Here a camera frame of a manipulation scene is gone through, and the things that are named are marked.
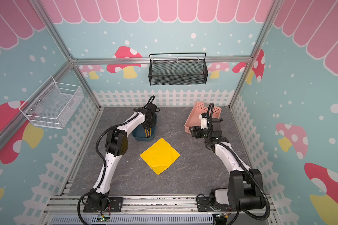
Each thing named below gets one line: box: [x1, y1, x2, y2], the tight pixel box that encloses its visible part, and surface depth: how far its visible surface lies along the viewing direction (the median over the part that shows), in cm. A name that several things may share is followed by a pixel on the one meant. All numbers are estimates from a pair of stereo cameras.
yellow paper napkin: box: [139, 137, 181, 176], surface depth 94 cm
